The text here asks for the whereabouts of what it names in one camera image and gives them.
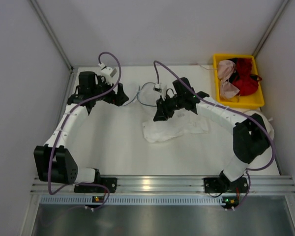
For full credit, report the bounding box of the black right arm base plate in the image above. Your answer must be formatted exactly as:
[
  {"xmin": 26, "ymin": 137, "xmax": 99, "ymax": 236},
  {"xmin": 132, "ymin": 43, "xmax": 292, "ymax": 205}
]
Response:
[{"xmin": 204, "ymin": 177, "xmax": 248, "ymax": 194}]

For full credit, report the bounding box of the beige round laundry bag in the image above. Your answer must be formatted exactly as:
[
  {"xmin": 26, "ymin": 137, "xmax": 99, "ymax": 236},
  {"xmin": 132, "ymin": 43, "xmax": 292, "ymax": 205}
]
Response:
[{"xmin": 244, "ymin": 110, "xmax": 275, "ymax": 140}]

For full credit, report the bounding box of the pink bra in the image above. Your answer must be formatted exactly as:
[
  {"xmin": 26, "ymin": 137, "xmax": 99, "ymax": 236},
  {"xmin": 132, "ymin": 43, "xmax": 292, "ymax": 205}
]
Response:
[{"xmin": 217, "ymin": 60, "xmax": 239, "ymax": 100}]

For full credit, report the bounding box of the white bra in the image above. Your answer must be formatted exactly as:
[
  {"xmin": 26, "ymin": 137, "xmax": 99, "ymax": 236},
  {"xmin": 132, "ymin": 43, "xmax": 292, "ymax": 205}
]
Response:
[{"xmin": 142, "ymin": 110, "xmax": 209, "ymax": 143}]

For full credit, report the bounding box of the red bra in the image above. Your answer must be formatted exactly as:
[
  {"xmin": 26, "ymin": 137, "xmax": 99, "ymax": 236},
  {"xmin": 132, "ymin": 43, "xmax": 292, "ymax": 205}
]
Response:
[{"xmin": 229, "ymin": 58, "xmax": 262, "ymax": 96}]

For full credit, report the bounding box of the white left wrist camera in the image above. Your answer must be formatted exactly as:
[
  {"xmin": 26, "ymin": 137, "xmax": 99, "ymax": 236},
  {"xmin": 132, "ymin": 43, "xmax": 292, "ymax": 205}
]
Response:
[{"xmin": 99, "ymin": 63, "xmax": 117, "ymax": 79}]

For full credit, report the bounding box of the white mesh laundry bag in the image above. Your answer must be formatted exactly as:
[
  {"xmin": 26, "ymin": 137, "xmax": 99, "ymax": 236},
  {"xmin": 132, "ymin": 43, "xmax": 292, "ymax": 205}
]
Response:
[{"xmin": 122, "ymin": 82, "xmax": 160, "ymax": 116}]

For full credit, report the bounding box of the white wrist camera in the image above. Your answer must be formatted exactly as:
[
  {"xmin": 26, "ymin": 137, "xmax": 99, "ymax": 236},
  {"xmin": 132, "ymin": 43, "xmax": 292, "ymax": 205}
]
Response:
[
  {"xmin": 153, "ymin": 83, "xmax": 168, "ymax": 100},
  {"xmin": 99, "ymin": 63, "xmax": 117, "ymax": 79}
]

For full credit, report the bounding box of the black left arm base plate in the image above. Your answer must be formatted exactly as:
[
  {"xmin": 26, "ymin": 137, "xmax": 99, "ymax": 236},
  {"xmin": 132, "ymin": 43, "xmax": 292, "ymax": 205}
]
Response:
[{"xmin": 74, "ymin": 177, "xmax": 118, "ymax": 193}]

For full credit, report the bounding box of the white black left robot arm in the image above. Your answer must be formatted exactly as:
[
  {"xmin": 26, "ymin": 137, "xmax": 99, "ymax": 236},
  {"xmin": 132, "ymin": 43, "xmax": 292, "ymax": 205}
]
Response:
[{"xmin": 33, "ymin": 71, "xmax": 129, "ymax": 185}]

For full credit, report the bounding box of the yellow plastic bin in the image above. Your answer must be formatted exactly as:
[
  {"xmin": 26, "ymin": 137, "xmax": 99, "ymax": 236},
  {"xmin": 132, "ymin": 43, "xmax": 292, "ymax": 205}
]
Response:
[{"xmin": 213, "ymin": 54, "xmax": 265, "ymax": 110}]

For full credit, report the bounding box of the aluminium frame rail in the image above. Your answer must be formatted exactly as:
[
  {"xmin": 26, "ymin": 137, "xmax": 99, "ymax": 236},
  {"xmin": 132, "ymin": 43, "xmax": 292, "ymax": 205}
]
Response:
[{"xmin": 30, "ymin": 175, "xmax": 295, "ymax": 195}]

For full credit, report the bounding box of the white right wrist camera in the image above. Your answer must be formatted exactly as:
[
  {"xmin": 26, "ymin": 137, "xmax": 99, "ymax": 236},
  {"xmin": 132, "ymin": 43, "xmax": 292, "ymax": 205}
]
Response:
[{"xmin": 153, "ymin": 83, "xmax": 168, "ymax": 100}]

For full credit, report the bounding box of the perforated cable duct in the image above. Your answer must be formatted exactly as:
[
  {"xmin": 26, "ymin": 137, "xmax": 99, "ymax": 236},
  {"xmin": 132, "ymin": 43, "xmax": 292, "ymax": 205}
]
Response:
[{"xmin": 40, "ymin": 195, "xmax": 236, "ymax": 206}]

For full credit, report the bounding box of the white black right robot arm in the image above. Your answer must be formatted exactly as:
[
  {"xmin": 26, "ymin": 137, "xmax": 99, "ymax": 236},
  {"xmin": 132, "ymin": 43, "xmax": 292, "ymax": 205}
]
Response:
[{"xmin": 153, "ymin": 77, "xmax": 270, "ymax": 182}]

